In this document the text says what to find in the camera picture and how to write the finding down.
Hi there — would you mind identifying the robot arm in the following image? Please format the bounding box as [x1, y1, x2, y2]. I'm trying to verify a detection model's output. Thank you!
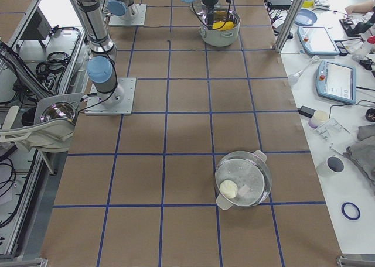
[71, 0, 218, 115]

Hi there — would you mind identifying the steel bowl on chair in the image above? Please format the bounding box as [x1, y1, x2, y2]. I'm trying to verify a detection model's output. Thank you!
[39, 102, 76, 122]

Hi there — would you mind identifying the aluminium frame post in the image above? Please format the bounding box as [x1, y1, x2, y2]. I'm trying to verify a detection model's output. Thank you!
[273, 0, 304, 53]

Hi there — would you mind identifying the pale green electric pot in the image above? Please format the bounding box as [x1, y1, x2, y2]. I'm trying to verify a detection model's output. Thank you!
[199, 8, 241, 47]

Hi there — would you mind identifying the grey cloth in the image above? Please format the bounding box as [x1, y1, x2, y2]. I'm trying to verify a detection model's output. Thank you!
[343, 125, 375, 189]

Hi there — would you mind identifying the blue tape ring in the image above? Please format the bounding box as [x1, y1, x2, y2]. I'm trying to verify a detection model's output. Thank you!
[341, 201, 362, 221]

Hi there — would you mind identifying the near teach pendant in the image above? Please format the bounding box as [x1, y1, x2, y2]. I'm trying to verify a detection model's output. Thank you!
[315, 60, 357, 105]

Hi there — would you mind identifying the white office chair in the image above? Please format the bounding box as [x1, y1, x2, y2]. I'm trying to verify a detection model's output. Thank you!
[1, 93, 83, 153]

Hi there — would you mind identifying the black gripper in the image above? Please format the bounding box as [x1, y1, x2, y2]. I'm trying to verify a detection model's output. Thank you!
[202, 0, 219, 29]

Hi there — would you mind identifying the yellow corn cob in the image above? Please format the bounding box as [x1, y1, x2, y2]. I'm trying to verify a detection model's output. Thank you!
[212, 21, 236, 31]

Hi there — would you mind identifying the black power adapter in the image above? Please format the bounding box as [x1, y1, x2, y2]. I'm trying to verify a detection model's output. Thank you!
[298, 106, 316, 118]

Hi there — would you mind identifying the white cylinder roll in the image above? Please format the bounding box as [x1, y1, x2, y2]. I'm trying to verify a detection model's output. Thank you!
[316, 156, 345, 178]

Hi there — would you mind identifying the teach pendant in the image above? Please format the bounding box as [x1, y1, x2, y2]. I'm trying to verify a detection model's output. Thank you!
[315, 60, 357, 105]
[297, 26, 340, 56]

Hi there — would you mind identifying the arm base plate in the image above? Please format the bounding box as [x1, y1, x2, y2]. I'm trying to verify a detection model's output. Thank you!
[108, 4, 147, 27]
[84, 77, 137, 115]

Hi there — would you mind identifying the white paper cup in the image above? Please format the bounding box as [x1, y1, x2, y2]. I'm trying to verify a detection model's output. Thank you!
[308, 110, 329, 129]

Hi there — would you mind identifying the far teach pendant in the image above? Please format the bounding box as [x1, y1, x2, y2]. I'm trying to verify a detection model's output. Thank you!
[297, 26, 340, 56]

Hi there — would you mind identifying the blue plate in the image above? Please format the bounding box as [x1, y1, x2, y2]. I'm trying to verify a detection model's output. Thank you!
[294, 8, 318, 26]

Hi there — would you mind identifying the steel steamer pot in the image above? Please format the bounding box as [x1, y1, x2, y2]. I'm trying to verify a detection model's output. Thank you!
[214, 150, 272, 210]

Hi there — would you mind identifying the white bun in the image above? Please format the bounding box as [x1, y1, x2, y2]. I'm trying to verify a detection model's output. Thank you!
[219, 180, 238, 200]

